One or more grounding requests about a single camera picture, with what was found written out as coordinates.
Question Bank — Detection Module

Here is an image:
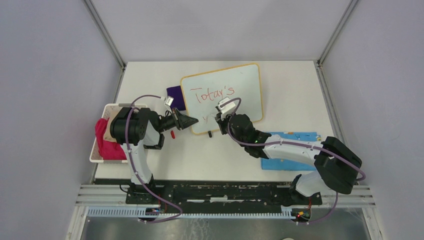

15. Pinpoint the white cable duct rail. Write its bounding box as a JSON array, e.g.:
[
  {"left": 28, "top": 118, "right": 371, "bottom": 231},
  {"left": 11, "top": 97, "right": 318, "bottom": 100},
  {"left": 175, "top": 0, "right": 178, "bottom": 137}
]
[{"left": 87, "top": 206, "right": 295, "bottom": 220}]

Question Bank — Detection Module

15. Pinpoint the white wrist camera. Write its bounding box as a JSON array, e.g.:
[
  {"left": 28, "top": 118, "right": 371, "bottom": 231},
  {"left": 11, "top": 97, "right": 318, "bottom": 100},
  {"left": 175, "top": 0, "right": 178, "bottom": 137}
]
[
  {"left": 216, "top": 97, "right": 238, "bottom": 120},
  {"left": 164, "top": 96, "right": 174, "bottom": 109}
]

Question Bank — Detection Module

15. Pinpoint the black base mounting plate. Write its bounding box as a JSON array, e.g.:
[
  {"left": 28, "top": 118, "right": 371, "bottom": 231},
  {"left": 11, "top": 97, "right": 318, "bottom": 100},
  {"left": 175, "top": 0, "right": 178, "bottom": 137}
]
[{"left": 125, "top": 180, "right": 323, "bottom": 214}]

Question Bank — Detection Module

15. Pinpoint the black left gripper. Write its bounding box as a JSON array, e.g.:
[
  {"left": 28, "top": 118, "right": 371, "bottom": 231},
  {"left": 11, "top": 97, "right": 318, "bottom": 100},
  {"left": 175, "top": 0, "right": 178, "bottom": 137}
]
[{"left": 157, "top": 107, "right": 198, "bottom": 133}]

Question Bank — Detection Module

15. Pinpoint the pink cloth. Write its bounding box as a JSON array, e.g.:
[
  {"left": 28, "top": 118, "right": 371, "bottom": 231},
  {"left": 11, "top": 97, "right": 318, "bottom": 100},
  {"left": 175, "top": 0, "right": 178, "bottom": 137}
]
[{"left": 94, "top": 118, "right": 127, "bottom": 161}]

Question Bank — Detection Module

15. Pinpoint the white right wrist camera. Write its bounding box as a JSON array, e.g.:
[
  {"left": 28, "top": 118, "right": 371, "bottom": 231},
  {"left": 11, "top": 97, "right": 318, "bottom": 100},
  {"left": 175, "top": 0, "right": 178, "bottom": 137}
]
[{"left": 216, "top": 97, "right": 238, "bottom": 120}]

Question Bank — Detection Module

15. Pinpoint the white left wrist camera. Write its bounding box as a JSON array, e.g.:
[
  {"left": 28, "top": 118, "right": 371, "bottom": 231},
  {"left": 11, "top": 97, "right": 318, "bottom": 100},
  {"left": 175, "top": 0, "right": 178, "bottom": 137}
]
[{"left": 164, "top": 96, "right": 174, "bottom": 109}]

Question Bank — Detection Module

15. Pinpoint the yellow-framed whiteboard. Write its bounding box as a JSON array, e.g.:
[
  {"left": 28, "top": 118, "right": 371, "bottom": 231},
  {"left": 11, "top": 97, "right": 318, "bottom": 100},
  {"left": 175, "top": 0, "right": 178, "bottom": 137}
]
[{"left": 180, "top": 63, "right": 264, "bottom": 135}]

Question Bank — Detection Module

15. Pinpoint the left aluminium frame post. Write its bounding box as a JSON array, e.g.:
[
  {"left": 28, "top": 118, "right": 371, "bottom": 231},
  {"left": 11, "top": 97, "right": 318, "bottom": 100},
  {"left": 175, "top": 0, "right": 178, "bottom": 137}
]
[{"left": 82, "top": 0, "right": 126, "bottom": 70}]

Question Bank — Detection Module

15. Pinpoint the blue patterned cloth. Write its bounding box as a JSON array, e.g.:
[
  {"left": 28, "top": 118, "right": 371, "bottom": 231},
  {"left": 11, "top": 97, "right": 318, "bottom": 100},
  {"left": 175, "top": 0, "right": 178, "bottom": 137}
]
[{"left": 260, "top": 131, "right": 322, "bottom": 171}]

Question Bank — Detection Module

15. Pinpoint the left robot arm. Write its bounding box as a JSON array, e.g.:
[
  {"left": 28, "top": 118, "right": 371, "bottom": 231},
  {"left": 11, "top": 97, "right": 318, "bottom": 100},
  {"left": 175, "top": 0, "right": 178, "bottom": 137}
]
[{"left": 109, "top": 107, "right": 199, "bottom": 204}]

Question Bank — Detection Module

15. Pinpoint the purple cloth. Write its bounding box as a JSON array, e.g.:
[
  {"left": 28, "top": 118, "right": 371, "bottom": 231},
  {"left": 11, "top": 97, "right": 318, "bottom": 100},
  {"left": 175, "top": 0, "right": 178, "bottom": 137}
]
[{"left": 166, "top": 85, "right": 186, "bottom": 111}]

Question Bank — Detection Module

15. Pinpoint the beige cloth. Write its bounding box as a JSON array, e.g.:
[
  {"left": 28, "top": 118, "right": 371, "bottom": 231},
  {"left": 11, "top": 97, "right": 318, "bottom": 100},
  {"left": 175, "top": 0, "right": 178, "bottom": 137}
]
[{"left": 103, "top": 109, "right": 120, "bottom": 143}]

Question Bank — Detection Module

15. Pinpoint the aluminium frame post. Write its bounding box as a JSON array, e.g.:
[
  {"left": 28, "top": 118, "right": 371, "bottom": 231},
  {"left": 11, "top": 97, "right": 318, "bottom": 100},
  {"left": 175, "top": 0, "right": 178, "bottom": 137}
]
[
  {"left": 316, "top": 0, "right": 360, "bottom": 66},
  {"left": 82, "top": 0, "right": 126, "bottom": 70}
]

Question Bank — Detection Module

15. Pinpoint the red marker cap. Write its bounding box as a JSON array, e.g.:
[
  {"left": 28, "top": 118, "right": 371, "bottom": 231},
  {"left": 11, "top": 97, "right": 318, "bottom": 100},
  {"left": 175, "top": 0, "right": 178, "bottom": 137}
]
[{"left": 170, "top": 130, "right": 176, "bottom": 139}]

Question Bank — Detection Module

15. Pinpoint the white plastic basket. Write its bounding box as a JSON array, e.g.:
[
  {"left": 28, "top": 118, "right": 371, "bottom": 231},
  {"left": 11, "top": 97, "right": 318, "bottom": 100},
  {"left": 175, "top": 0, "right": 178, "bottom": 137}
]
[{"left": 89, "top": 103, "right": 130, "bottom": 164}]

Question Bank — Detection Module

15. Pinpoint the right aluminium frame post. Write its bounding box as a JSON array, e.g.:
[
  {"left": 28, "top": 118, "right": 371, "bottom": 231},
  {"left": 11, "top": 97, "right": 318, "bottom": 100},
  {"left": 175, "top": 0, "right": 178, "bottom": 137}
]
[{"left": 316, "top": 0, "right": 360, "bottom": 66}]

